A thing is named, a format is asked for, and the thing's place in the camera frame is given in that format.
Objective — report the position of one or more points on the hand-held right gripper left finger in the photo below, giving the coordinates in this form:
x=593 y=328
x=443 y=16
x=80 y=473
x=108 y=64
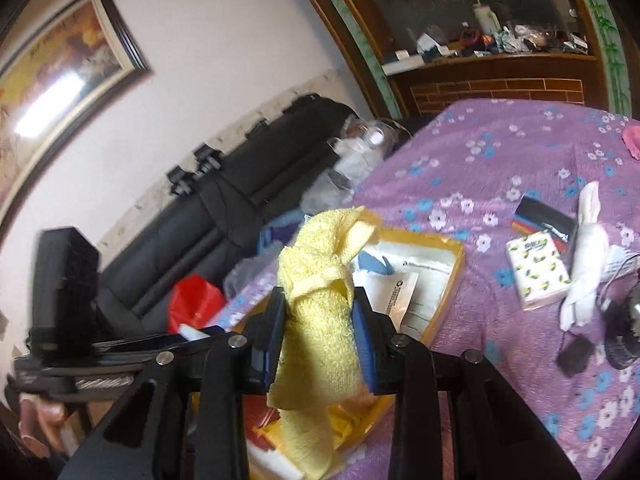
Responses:
x=267 y=345

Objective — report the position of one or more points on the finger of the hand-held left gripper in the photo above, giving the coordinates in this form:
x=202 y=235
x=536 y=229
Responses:
x=165 y=341

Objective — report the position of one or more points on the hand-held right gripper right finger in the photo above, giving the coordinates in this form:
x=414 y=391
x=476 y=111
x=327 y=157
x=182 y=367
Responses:
x=369 y=350

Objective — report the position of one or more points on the yellow towel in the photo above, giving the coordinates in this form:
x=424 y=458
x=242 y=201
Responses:
x=320 y=310

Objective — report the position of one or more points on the pink soft item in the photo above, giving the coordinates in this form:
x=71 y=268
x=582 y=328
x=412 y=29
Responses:
x=632 y=140

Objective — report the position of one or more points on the person's left hand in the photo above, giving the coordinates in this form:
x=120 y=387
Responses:
x=40 y=417

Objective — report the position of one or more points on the red plastic bag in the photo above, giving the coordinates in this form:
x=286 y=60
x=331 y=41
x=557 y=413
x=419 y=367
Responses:
x=195 y=302

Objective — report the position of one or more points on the white paper sheets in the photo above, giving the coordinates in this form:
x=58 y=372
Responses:
x=400 y=295

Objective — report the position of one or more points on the clear plastic bag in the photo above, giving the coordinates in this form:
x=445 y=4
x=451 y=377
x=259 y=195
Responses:
x=327 y=192
x=362 y=145
x=247 y=275

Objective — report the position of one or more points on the black leather sofa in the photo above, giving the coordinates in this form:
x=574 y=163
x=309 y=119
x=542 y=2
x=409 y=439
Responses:
x=225 y=220

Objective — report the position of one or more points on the white tissue pack yellow print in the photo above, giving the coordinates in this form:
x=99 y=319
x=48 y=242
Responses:
x=537 y=270

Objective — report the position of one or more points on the framed painting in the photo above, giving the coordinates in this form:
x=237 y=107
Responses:
x=60 y=75

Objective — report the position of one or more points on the black box with coloured stripes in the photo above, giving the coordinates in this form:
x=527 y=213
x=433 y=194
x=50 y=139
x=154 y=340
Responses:
x=545 y=217

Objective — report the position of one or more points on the purple floral blanket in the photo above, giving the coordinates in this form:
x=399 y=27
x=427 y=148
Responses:
x=500 y=160

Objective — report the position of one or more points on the white rolled cloth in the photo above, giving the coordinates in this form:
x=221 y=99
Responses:
x=587 y=250

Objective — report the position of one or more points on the black round device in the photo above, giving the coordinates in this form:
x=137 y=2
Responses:
x=625 y=330

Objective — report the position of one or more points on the pile of shelf clutter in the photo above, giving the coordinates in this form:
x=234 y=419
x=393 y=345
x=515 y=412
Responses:
x=525 y=37

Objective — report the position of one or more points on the white bottle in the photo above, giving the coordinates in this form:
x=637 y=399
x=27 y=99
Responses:
x=485 y=17

